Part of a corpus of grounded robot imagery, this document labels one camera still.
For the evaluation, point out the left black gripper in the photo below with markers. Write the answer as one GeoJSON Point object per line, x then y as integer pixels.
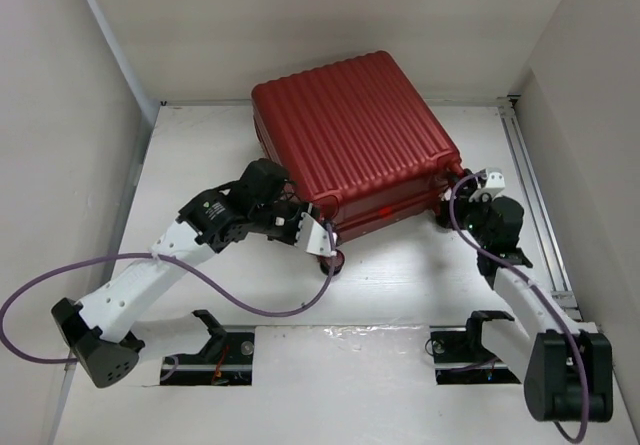
{"type": "Point", "coordinates": [297, 209]}

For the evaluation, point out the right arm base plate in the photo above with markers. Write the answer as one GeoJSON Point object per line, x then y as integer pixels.
{"type": "Point", "coordinates": [461, 359]}

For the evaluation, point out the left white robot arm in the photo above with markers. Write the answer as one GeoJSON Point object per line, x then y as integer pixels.
{"type": "Point", "coordinates": [104, 330]}

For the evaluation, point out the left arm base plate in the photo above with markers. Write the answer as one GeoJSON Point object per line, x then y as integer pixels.
{"type": "Point", "coordinates": [225, 360]}

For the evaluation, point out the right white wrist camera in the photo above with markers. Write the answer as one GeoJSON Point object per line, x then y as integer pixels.
{"type": "Point", "coordinates": [492, 180]}

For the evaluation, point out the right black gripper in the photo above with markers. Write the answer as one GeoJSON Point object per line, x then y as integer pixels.
{"type": "Point", "coordinates": [462, 204]}

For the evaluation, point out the red suitcase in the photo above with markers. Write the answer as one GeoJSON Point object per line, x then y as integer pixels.
{"type": "Point", "coordinates": [358, 141]}

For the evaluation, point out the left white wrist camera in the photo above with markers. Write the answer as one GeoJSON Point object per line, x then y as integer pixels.
{"type": "Point", "coordinates": [311, 237]}

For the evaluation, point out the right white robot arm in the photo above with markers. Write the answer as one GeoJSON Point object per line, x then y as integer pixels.
{"type": "Point", "coordinates": [565, 369]}

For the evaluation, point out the right aluminium frame rail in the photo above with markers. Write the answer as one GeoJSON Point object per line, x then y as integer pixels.
{"type": "Point", "coordinates": [552, 260]}

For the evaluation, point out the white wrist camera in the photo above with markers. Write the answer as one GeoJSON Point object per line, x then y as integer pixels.
{"type": "Point", "coordinates": [492, 180]}
{"type": "Point", "coordinates": [311, 237]}

